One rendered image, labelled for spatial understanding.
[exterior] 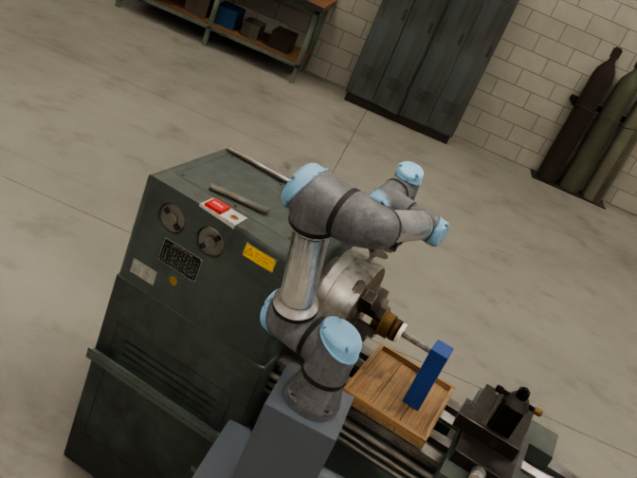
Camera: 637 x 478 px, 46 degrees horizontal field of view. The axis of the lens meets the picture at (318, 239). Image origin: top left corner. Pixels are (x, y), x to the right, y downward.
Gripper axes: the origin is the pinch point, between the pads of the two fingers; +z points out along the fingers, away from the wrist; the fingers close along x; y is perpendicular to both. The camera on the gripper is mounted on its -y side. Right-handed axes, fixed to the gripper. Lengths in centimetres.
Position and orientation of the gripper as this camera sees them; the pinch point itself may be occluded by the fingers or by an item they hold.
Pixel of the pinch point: (372, 253)
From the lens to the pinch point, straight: 226.9
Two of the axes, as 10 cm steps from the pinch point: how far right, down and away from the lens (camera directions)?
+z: -2.0, 6.8, 7.0
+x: 5.0, -5.4, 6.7
